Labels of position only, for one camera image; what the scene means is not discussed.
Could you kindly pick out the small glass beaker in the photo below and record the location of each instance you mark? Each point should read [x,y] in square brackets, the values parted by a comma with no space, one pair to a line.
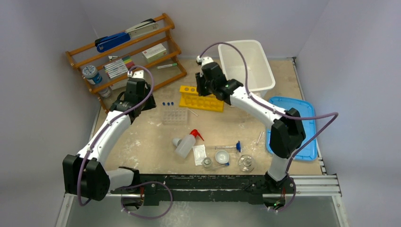
[207,162]

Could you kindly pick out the blue plastic lid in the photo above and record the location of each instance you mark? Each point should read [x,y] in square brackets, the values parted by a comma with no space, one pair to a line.
[310,152]

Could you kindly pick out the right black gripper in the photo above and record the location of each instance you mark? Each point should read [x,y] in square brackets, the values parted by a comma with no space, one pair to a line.
[200,86]

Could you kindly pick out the blue grey stapler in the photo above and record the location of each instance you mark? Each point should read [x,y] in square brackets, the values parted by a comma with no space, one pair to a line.
[108,42]

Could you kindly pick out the clear plastic packet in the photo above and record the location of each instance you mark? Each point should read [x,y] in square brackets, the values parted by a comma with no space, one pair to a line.
[199,154]

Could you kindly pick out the white plastic bin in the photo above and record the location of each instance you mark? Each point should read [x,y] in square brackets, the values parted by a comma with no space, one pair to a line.
[260,77]

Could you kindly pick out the small clear jar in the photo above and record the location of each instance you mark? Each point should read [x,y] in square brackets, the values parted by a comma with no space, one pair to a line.
[105,93]

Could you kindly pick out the blue lid jar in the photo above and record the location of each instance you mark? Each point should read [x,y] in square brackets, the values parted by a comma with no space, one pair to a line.
[91,74]

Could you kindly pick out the green white marker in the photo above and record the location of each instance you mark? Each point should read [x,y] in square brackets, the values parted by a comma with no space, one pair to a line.
[167,66]

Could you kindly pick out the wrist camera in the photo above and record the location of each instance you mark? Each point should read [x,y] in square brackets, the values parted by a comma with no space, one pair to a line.
[202,61]
[136,74]

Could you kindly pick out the yellow test tube rack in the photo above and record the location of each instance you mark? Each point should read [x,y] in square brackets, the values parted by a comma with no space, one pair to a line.
[191,99]

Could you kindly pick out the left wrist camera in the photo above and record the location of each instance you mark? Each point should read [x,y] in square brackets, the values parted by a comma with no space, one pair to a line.
[136,74]

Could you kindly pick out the blue base glass cylinder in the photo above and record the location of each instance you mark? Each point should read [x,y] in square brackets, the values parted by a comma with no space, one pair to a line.
[235,147]

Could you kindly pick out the clear tube rack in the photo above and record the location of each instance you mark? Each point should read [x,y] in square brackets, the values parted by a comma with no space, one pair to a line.
[175,116]

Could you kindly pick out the glass conical flask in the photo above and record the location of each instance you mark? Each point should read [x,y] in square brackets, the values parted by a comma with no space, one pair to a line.
[246,163]

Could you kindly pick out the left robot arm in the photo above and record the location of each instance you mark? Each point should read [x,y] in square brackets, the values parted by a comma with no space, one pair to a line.
[84,173]

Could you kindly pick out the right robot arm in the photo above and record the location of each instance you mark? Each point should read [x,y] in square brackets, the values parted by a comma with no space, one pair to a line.
[286,130]

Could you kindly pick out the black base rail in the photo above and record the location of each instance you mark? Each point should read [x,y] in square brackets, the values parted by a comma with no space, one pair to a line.
[252,189]

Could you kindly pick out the blue cap glass vial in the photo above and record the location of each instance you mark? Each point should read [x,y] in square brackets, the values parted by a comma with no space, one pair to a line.
[221,166]

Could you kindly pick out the wooden shelf rack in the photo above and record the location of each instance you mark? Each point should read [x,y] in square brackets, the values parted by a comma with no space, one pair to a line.
[104,63]

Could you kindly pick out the white green box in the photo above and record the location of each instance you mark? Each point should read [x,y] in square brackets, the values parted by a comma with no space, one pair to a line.
[154,53]

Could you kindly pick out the red nozzle wash bottle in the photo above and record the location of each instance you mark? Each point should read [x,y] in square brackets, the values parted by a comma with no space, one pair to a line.
[184,145]

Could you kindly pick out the white ceramic dish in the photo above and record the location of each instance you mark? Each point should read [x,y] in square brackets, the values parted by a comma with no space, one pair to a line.
[222,156]

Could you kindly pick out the coloured marker pack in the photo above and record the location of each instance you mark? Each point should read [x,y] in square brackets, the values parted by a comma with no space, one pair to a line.
[119,67]

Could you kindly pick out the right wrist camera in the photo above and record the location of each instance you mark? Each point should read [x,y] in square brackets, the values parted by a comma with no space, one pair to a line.
[202,61]

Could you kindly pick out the white flat box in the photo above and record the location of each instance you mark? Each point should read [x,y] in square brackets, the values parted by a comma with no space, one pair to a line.
[119,84]

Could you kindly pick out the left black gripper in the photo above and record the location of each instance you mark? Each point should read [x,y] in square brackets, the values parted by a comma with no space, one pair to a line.
[147,89]

